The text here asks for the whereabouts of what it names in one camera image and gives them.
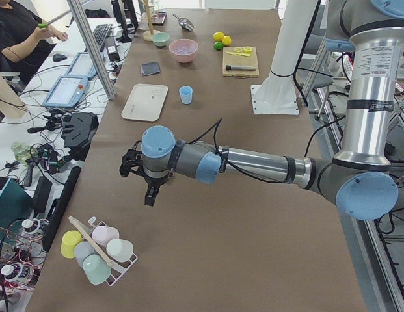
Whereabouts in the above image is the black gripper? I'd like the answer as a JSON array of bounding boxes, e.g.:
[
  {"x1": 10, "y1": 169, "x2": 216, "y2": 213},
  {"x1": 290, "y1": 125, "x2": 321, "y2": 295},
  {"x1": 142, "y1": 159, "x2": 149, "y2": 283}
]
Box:
[{"x1": 144, "y1": 174, "x2": 168, "y2": 207}]

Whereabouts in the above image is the light blue plastic cup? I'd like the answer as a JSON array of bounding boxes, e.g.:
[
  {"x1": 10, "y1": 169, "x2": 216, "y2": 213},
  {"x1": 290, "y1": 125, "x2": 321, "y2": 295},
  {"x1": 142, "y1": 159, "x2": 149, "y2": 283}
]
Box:
[{"x1": 179, "y1": 86, "x2": 193, "y2": 105}]

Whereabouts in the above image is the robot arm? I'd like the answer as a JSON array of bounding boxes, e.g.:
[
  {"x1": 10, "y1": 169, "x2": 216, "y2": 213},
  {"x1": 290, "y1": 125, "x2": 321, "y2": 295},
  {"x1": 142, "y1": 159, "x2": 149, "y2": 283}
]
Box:
[{"x1": 140, "y1": 1, "x2": 404, "y2": 220}]

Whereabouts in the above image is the pink cup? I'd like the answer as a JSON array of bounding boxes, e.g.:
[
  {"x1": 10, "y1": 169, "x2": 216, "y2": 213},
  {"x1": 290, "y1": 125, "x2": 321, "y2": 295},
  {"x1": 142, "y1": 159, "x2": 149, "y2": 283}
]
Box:
[{"x1": 92, "y1": 226, "x2": 120, "y2": 247}]

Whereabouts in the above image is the white cup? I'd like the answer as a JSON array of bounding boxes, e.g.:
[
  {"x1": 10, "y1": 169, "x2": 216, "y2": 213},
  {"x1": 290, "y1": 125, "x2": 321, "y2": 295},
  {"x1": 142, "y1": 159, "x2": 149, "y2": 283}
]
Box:
[{"x1": 106, "y1": 239, "x2": 134, "y2": 263}]

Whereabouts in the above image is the grey cup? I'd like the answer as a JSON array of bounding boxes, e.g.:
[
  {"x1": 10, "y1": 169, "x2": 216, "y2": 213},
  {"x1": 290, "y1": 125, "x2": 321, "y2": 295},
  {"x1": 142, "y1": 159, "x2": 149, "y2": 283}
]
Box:
[{"x1": 74, "y1": 241, "x2": 95, "y2": 267}]

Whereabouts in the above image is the yellow cup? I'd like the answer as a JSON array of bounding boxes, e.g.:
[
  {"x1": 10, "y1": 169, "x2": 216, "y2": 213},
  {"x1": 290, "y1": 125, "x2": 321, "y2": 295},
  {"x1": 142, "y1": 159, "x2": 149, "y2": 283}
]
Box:
[{"x1": 61, "y1": 230, "x2": 83, "y2": 259}]

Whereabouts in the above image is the mint green cup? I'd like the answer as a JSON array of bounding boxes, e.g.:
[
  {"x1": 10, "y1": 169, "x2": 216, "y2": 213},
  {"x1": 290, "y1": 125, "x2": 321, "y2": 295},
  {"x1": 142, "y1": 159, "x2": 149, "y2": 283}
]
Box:
[{"x1": 82, "y1": 254, "x2": 111, "y2": 285}]

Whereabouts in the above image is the metal ice scoop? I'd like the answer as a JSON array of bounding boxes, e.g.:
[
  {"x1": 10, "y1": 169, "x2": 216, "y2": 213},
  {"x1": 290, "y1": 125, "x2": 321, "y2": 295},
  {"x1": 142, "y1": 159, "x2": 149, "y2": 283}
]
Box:
[{"x1": 173, "y1": 14, "x2": 195, "y2": 32}]

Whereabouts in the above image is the cream rabbit tray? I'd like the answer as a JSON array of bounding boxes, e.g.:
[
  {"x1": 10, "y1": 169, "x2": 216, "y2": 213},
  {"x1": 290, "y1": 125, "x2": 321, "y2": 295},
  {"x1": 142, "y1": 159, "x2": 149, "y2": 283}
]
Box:
[{"x1": 121, "y1": 83, "x2": 168, "y2": 122}]

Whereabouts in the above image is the grey folded cloth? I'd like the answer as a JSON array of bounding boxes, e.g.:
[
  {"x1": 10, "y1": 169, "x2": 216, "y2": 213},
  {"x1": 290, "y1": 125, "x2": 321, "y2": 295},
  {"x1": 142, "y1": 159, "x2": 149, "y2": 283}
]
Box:
[{"x1": 140, "y1": 62, "x2": 161, "y2": 76}]

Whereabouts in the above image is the near teach pendant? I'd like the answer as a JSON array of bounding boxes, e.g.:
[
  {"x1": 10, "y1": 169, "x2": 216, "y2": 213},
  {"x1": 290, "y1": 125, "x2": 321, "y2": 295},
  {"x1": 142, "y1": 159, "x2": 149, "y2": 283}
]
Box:
[{"x1": 42, "y1": 75, "x2": 88, "y2": 108}]

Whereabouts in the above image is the teach pendant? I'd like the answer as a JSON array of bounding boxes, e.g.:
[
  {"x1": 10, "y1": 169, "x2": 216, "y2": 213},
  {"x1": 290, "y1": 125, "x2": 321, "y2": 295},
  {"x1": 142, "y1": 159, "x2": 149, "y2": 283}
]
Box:
[
  {"x1": 42, "y1": 75, "x2": 88, "y2": 108},
  {"x1": 66, "y1": 52, "x2": 97, "y2": 80}
]

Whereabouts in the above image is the black box with label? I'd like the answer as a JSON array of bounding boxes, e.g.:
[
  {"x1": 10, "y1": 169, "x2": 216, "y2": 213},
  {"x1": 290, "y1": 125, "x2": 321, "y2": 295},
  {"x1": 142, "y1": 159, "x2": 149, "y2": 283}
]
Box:
[{"x1": 105, "y1": 37, "x2": 120, "y2": 62}]

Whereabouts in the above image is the pink bowl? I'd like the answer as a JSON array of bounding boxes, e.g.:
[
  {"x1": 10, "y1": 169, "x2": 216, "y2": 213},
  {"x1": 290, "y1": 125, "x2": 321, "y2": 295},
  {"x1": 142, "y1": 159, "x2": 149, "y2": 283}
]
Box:
[{"x1": 168, "y1": 38, "x2": 199, "y2": 64}]

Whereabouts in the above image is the far teach pendant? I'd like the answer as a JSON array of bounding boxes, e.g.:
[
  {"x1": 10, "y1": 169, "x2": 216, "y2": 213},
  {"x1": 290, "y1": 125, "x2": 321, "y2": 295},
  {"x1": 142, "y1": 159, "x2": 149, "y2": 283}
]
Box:
[{"x1": 66, "y1": 52, "x2": 97, "y2": 80}]

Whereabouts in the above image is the steel muddler black tip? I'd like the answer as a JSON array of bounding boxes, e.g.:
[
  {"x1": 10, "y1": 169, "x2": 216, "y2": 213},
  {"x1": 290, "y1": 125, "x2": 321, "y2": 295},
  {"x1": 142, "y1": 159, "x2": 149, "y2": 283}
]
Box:
[{"x1": 225, "y1": 65, "x2": 257, "y2": 71}]

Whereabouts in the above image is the wooden cutting board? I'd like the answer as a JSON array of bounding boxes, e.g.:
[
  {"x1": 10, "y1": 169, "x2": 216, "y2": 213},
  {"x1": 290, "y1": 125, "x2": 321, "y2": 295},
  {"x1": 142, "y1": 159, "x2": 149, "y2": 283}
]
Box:
[{"x1": 222, "y1": 47, "x2": 260, "y2": 77}]

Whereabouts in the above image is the green bowl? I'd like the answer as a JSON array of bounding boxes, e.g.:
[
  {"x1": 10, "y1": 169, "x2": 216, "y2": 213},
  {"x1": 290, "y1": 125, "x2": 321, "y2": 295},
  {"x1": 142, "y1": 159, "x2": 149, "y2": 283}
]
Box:
[{"x1": 152, "y1": 32, "x2": 170, "y2": 47}]

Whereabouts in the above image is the wooden mug tree stand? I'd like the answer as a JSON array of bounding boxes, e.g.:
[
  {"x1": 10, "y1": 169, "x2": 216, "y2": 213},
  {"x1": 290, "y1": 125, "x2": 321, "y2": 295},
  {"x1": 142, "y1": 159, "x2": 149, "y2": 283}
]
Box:
[{"x1": 142, "y1": 0, "x2": 160, "y2": 42}]

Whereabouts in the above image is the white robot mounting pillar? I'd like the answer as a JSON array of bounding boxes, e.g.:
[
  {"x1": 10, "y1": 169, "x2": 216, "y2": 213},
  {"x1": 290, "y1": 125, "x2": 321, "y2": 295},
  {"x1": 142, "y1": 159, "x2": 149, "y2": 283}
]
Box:
[{"x1": 251, "y1": 0, "x2": 320, "y2": 115}]

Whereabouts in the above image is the green lime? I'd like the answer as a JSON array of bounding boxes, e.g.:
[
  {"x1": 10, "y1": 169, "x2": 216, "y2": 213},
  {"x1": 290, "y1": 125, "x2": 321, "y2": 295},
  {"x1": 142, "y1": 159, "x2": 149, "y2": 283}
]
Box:
[{"x1": 213, "y1": 42, "x2": 223, "y2": 51}]

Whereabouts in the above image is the black computer mouse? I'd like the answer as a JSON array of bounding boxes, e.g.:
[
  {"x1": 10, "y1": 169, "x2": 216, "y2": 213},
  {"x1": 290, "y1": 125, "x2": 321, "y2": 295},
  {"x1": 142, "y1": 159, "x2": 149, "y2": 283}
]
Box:
[{"x1": 52, "y1": 53, "x2": 67, "y2": 62}]

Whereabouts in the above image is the yellow plastic knife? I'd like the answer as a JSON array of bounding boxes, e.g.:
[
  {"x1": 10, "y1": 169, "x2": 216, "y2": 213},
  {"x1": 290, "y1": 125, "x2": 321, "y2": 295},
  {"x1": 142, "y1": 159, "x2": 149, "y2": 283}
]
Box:
[{"x1": 225, "y1": 51, "x2": 251, "y2": 57}]

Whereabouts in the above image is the black keyboard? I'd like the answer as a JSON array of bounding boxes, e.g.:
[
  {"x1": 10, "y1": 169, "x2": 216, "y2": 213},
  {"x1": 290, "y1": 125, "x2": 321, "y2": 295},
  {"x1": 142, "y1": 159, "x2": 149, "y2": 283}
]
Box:
[{"x1": 92, "y1": 24, "x2": 113, "y2": 52}]

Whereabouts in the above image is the whole yellow lemon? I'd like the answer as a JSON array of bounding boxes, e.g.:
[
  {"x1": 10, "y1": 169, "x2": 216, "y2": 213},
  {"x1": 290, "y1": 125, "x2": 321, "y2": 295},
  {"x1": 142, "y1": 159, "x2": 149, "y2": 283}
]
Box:
[
  {"x1": 221, "y1": 36, "x2": 232, "y2": 46},
  {"x1": 212, "y1": 32, "x2": 224, "y2": 42}
]

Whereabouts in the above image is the dark tray at table end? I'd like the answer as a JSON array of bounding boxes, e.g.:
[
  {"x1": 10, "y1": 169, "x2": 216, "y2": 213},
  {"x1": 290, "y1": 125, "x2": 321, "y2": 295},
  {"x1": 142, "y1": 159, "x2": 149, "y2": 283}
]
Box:
[{"x1": 152, "y1": 12, "x2": 167, "y2": 26}]

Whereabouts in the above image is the person in black shirt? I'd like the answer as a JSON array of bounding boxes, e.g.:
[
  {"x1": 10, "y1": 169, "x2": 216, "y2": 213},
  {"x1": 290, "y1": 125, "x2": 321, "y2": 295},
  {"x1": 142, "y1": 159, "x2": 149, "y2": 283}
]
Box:
[{"x1": 0, "y1": 1, "x2": 68, "y2": 84}]

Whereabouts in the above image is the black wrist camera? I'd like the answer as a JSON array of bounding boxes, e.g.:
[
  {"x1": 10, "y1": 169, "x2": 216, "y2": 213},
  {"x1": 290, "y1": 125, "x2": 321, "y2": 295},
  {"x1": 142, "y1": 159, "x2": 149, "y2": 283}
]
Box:
[{"x1": 119, "y1": 140, "x2": 144, "y2": 177}]

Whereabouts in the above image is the wooden rack handle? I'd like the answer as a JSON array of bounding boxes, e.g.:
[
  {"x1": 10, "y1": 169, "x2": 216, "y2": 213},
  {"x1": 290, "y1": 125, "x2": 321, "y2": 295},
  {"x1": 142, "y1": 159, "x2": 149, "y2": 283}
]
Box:
[{"x1": 68, "y1": 216, "x2": 114, "y2": 268}]

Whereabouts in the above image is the white wire cup rack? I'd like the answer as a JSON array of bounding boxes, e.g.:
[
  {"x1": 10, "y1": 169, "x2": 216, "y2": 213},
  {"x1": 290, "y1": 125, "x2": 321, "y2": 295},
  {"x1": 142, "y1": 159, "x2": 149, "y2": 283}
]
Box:
[{"x1": 85, "y1": 217, "x2": 138, "y2": 286}]

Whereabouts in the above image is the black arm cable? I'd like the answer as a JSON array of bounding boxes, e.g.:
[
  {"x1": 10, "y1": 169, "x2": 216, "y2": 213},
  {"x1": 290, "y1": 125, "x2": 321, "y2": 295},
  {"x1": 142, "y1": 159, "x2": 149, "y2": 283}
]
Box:
[{"x1": 187, "y1": 118, "x2": 295, "y2": 185}]

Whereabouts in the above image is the aluminium frame post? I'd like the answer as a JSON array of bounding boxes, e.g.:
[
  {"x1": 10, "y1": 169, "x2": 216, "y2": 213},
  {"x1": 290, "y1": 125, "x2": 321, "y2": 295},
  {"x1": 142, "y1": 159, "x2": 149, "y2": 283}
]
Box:
[{"x1": 66, "y1": 0, "x2": 115, "y2": 100}]

